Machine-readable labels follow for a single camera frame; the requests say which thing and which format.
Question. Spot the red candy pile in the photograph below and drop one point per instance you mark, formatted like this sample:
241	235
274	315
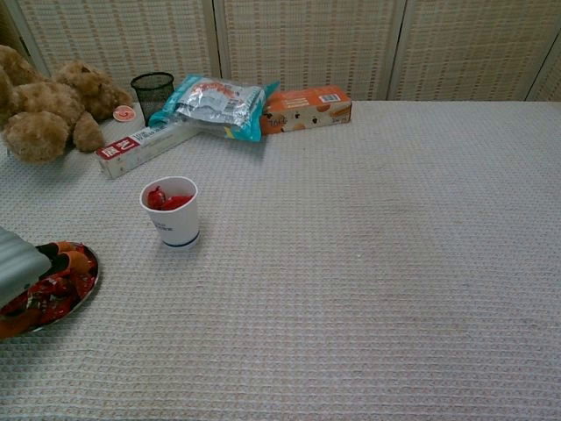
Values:
57	294

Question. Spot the teal silver snack bag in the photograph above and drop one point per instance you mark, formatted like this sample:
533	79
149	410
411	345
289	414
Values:
215	105

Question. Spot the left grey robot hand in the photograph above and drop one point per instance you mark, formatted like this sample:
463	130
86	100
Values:
17	263

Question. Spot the silver metal plate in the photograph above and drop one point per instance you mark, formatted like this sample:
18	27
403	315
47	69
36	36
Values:
90	285

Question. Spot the small round red white lid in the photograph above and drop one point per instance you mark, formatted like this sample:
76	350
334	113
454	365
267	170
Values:
122	114

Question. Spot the brown teddy bear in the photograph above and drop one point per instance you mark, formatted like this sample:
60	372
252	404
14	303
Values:
44	109

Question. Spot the orange biscuit box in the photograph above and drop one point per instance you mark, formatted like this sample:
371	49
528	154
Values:
307	109

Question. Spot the long white red box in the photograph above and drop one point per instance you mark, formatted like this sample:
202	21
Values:
144	147

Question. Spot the black mesh pen holder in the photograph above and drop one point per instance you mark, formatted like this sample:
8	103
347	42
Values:
151	94

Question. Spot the white paper cup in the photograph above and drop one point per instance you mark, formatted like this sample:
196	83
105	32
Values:
175	228

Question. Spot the white woven tablecloth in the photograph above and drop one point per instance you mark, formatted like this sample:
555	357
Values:
350	263

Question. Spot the beige woven screen panel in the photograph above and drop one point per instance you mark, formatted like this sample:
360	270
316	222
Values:
473	44
118	39
553	83
307	39

